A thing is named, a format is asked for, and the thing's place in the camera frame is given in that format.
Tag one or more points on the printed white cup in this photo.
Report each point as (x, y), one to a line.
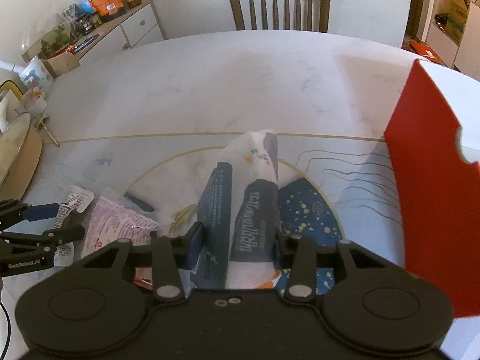
(33, 73)

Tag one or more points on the green printed carton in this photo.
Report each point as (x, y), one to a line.
(458, 17)

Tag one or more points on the red parcel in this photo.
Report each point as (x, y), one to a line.
(423, 50)

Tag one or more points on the lilac snack packet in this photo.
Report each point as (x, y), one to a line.
(116, 225)

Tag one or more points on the dark glass jar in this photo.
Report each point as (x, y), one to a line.
(88, 22)

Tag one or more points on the cardboard box with plants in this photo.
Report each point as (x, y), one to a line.
(62, 62)

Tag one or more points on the round dark blue coaster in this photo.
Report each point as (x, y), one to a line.
(86, 42)

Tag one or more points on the white marble desktop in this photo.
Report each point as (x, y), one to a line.
(225, 82)

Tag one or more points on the white grey tissue pack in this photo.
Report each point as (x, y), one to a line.
(247, 195)

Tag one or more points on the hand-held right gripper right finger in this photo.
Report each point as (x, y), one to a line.
(279, 249)

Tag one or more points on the red cardboard box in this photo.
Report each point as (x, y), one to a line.
(423, 195)

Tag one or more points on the round wooden board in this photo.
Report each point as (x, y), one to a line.
(33, 157)

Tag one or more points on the gold picture frame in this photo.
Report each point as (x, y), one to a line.
(9, 87)

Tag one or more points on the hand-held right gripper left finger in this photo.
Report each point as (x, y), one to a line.
(195, 242)

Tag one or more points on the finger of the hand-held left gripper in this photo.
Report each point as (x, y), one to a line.
(43, 210)
(67, 233)

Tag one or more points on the navy speckled mat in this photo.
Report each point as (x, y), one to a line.
(307, 213)

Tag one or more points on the grey wall cabinet unit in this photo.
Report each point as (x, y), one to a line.
(442, 41)

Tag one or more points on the white printed sachet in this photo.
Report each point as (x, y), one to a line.
(75, 198)

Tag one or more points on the thin gold stick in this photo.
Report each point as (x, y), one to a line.
(48, 131)

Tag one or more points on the white sideboard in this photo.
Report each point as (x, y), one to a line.
(138, 26)

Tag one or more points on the glass pot lid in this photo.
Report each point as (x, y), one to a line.
(13, 146)

